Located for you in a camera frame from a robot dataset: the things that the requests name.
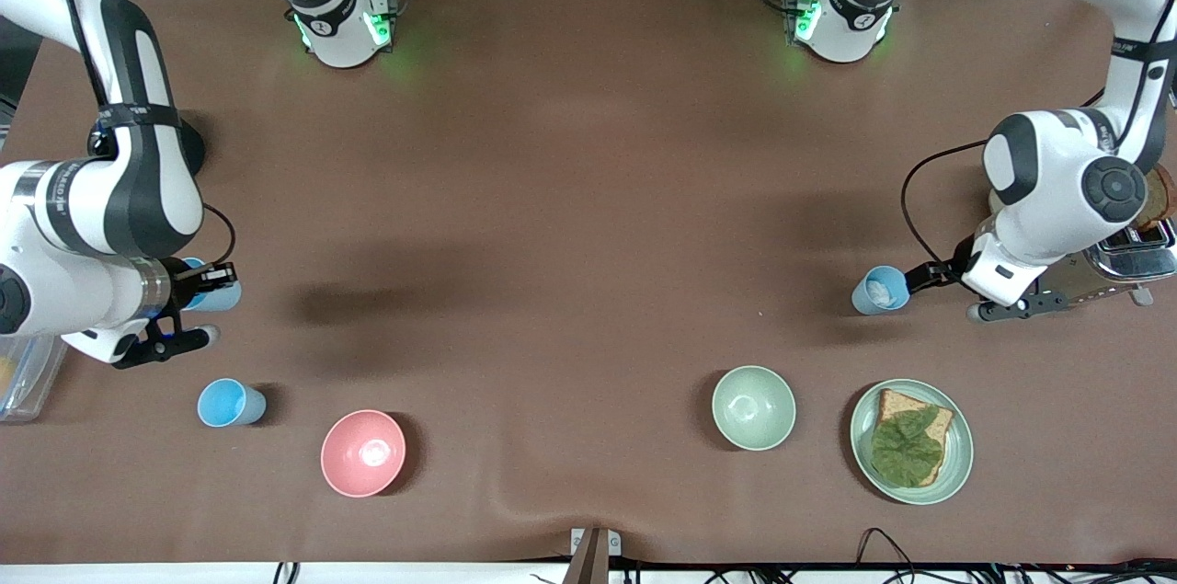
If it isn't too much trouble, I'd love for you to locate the green lettuce leaf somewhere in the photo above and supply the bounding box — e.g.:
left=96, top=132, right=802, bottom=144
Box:
left=870, top=407, right=945, bottom=487

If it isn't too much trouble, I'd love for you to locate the clear plastic container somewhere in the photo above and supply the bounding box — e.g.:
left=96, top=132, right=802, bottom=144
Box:
left=0, top=334, right=67, bottom=424

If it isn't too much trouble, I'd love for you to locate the green plate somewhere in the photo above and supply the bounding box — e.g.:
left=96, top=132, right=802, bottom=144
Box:
left=849, top=378, right=975, bottom=506

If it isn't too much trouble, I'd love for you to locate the metal table clamp bracket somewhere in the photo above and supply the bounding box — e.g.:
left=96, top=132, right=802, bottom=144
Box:
left=570, top=527, right=623, bottom=559

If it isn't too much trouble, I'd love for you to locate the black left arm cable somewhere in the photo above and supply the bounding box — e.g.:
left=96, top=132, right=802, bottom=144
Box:
left=900, top=41, right=1177, bottom=269

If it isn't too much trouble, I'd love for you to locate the beige chrome toaster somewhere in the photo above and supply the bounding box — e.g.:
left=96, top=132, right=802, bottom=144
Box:
left=988, top=189, right=1177, bottom=309

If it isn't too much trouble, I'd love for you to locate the pink bowl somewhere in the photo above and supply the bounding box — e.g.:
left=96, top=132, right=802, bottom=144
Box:
left=320, top=409, right=406, bottom=499

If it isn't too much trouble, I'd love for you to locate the black looped floor cable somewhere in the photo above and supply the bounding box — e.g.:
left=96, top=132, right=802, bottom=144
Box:
left=855, top=527, right=920, bottom=567

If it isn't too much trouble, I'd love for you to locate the toast slice in toaster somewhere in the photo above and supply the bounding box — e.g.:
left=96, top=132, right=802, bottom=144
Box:
left=1136, top=163, right=1177, bottom=233

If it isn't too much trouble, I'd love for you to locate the brown bread slice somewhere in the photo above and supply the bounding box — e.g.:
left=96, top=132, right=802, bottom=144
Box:
left=874, top=388, right=955, bottom=487

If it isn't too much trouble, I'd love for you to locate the blue plastic cup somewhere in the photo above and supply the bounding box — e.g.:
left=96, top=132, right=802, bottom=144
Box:
left=851, top=265, right=912, bottom=316
left=180, top=257, right=243, bottom=313
left=197, top=378, right=268, bottom=429

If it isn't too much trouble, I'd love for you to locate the brown table cover mat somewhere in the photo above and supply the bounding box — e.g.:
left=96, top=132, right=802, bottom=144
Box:
left=0, top=0, right=1177, bottom=567

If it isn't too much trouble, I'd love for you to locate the black saucepan blue handle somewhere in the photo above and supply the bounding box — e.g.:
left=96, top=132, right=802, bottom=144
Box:
left=87, top=115, right=207, bottom=178

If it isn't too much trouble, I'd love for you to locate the green bowl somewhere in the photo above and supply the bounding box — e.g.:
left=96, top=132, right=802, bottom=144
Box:
left=711, top=365, right=797, bottom=452

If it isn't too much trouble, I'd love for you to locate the brown wooden strut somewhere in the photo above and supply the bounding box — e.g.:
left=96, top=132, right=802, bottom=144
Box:
left=563, top=529, right=610, bottom=584

